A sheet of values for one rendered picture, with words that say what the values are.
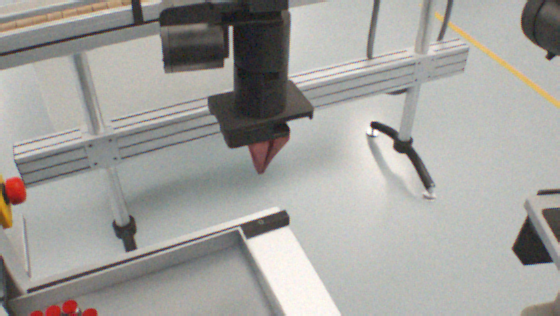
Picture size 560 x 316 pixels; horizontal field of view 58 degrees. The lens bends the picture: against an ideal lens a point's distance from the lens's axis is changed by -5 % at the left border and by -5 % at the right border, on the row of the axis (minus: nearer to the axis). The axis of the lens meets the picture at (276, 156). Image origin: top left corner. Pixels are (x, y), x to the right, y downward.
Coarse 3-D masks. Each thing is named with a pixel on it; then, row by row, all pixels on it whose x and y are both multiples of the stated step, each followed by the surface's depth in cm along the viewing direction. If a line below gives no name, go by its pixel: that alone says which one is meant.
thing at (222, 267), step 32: (160, 256) 74; (192, 256) 77; (224, 256) 78; (64, 288) 70; (96, 288) 73; (128, 288) 74; (160, 288) 74; (192, 288) 74; (224, 288) 74; (256, 288) 74
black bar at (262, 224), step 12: (264, 216) 81; (276, 216) 82; (288, 216) 82; (228, 228) 80; (252, 228) 80; (264, 228) 81; (276, 228) 82; (192, 240) 78; (156, 252) 76; (120, 264) 74; (72, 276) 73; (36, 288) 71
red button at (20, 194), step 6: (6, 180) 71; (12, 180) 71; (18, 180) 71; (6, 186) 70; (12, 186) 70; (18, 186) 71; (24, 186) 73; (6, 192) 71; (12, 192) 70; (18, 192) 71; (24, 192) 72; (12, 198) 70; (18, 198) 71; (24, 198) 72; (12, 204) 71; (18, 204) 72
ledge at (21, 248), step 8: (16, 216) 84; (16, 224) 83; (24, 224) 84; (8, 232) 81; (16, 232) 81; (24, 232) 82; (16, 240) 80; (24, 240) 80; (16, 248) 79; (24, 248) 79; (24, 256) 78; (24, 264) 77
